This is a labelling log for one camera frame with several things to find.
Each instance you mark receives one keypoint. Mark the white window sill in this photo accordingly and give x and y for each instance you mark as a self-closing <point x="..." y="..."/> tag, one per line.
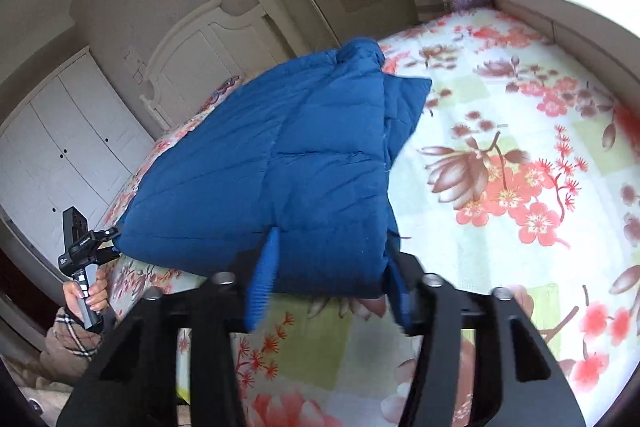
<point x="575" y="17"/>

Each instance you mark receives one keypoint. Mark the white wardrobe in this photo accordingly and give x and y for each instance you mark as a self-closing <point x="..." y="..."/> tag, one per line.
<point x="65" y="147"/>

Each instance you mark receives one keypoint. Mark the blue puffer jacket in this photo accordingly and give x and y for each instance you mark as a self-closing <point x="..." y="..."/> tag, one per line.
<point x="280" y="157"/>

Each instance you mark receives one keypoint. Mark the person's left hand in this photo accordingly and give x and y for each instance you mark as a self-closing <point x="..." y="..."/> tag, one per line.
<point x="75" y="299"/>

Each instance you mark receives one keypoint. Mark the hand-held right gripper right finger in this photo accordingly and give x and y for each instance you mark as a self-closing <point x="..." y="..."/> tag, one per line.
<point x="402" y="302"/>

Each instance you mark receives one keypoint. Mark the brown fleece garment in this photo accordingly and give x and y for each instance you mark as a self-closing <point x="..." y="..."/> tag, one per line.
<point x="35" y="382"/>

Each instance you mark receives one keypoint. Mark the white bed headboard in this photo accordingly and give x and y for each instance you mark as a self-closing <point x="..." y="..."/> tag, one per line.
<point x="200" y="57"/>

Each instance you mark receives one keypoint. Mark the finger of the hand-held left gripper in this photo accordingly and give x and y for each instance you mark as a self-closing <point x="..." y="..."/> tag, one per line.
<point x="107" y="239"/>

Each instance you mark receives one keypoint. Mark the floral quilt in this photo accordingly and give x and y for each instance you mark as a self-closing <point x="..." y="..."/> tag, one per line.
<point x="500" y="257"/>

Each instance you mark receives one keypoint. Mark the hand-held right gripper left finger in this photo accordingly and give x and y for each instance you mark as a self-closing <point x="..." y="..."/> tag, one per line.
<point x="260" y="297"/>

